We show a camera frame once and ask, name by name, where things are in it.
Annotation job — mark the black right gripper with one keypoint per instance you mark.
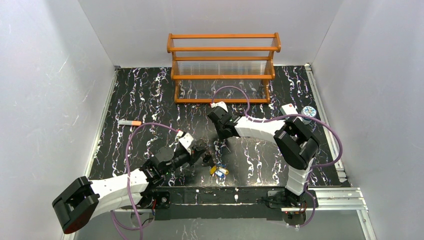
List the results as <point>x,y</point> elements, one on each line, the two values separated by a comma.
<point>219,131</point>

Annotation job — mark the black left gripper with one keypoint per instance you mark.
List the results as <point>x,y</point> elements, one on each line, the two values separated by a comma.
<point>197,153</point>

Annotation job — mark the cluster of tagged keys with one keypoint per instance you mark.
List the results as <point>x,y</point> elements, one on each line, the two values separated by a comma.
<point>218,170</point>

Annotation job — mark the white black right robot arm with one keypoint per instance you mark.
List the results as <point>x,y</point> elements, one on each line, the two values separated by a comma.
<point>297,144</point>

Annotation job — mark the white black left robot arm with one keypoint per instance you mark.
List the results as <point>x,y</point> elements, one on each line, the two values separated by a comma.
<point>85,199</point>

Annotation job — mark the orange wooden shelf rack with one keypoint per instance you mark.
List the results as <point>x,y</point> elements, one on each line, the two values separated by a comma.
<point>223,57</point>

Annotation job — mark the white rectangular box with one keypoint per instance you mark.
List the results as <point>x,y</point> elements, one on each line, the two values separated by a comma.
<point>288,109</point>

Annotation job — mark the orange grey marker pen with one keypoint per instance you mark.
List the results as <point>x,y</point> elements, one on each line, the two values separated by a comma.
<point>132,123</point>

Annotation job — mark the blue white round tin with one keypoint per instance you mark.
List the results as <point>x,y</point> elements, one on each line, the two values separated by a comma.
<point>308,111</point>

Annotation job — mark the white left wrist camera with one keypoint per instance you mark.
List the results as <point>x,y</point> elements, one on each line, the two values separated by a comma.
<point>186,140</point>

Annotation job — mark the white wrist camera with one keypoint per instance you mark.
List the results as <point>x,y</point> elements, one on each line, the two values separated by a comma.
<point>220,104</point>
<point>186,140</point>

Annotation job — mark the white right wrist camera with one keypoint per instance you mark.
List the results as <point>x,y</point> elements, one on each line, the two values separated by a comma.
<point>220,104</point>

